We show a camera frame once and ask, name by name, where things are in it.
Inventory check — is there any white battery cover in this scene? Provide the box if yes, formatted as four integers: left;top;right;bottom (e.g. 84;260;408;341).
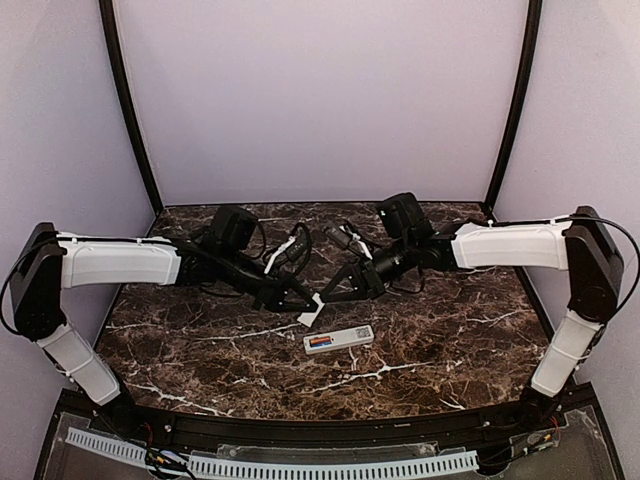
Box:
297;302;324;328

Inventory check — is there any black right frame post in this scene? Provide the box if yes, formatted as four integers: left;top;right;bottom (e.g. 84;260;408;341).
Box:
484;0;543;215

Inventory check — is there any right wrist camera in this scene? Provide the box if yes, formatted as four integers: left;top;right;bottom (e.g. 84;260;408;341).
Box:
323;223;373;260

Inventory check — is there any black front rail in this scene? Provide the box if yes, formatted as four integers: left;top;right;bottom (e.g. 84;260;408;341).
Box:
131;405;526;449

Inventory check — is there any white remote control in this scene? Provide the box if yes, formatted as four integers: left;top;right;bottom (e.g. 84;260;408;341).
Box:
303;325;374;355

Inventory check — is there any black left frame post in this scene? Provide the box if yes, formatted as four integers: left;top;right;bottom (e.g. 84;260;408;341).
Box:
98;0;164;216

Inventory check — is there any white slotted cable duct left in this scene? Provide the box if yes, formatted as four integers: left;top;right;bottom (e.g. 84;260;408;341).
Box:
65;427;146;468

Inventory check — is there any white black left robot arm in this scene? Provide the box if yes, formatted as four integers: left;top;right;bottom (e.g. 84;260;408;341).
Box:
1;205;321;408

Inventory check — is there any black frame post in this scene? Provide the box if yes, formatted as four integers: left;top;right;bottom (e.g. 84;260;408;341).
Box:
98;0;164;216
484;0;543;215

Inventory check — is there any white slotted cable duct centre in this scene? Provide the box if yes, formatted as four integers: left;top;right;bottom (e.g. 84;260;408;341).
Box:
185;448;480;477

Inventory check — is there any orange AA battery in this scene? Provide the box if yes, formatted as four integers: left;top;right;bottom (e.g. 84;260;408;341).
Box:
309;336;333;345

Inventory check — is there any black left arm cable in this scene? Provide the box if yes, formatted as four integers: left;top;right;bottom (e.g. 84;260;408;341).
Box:
189;219;314;296

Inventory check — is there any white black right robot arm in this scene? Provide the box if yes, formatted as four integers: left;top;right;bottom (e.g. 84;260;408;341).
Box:
320;192;624;398

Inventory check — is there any white slotted cable duct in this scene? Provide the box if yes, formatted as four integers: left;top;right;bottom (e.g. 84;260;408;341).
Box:
185;448;480;477
65;427;146;468

